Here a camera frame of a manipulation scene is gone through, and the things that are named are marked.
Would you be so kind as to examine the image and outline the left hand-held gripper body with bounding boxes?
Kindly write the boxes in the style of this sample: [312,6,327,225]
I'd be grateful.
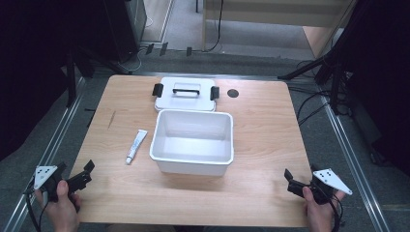
[33,161,93,204]

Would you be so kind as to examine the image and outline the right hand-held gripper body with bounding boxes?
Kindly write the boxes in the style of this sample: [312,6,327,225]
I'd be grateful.
[286,164,354,206]

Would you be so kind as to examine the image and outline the white ointment tube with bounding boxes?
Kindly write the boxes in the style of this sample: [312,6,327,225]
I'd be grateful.
[125,129,149,165]

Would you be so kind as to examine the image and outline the white plastic storage box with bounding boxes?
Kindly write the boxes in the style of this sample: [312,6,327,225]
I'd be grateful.
[149,108,235,177]

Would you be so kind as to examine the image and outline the white box lid black handle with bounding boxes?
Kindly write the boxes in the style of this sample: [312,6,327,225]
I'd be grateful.
[152,76,220,113]

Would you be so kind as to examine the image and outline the person's right hand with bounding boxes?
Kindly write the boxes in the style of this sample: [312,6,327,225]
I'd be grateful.
[302,186,346,232]

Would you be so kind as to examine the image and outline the person's left hand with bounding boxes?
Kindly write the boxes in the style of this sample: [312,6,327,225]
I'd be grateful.
[34,180,82,232]

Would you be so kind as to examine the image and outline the black tripod stand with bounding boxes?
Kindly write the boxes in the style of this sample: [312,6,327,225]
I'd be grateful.
[62,44,133,108]
[278,0,375,115]

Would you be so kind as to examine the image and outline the dark cabinet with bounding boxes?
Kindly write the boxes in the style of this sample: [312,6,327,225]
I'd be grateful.
[102,0,148,64]

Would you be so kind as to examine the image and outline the light wooden furniture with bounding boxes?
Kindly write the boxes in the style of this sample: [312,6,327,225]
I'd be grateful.
[201,0,359,60]

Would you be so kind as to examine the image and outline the aluminium floor rail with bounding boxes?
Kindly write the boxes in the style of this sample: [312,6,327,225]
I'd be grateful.
[317,85,392,232]
[2,76,87,232]

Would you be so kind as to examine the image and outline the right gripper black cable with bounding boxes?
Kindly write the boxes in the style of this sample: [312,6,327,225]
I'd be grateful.
[328,192,346,232]

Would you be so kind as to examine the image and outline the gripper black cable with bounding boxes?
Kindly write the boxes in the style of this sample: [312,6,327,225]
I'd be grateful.
[328,192,346,232]
[22,180,49,232]

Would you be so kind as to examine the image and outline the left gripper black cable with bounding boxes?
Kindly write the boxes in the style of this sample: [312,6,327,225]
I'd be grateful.
[22,180,49,232]

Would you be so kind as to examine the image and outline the black floor cables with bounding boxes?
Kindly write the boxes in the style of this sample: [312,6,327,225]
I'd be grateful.
[286,59,352,128]

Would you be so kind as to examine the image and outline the white floor cable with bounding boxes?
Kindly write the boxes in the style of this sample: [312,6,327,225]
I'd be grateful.
[116,15,155,73]

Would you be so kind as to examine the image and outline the black hanging cable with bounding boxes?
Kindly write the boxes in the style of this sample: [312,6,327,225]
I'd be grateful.
[206,0,224,53]

